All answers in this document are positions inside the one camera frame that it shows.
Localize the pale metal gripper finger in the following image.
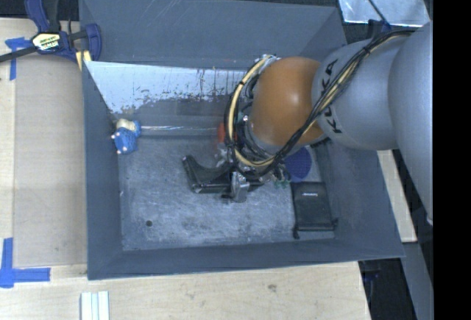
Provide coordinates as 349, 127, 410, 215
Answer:
230, 171, 251, 190
221, 187, 249, 204

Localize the black curved plastic tool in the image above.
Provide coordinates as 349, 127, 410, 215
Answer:
181, 154, 266, 195

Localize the blue ball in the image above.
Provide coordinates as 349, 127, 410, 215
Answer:
284, 146, 314, 182

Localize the grey metal bin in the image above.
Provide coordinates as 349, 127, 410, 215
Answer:
77, 0, 408, 281

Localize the black case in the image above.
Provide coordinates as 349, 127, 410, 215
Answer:
290, 181, 339, 241

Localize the blue toy figure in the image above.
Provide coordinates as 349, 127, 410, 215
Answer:
110, 118, 143, 156

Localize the pale wood flat board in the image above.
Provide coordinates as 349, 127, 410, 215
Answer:
13, 18, 89, 269

